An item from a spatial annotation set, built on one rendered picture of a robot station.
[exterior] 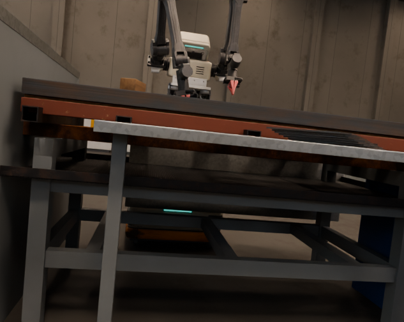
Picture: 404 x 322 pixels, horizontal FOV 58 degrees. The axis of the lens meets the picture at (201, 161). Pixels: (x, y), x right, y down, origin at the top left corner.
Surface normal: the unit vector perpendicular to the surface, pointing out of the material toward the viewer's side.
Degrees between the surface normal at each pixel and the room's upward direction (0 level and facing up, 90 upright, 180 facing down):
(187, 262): 90
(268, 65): 90
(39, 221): 90
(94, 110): 90
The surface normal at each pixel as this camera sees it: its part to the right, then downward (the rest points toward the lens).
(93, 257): 0.15, 0.08
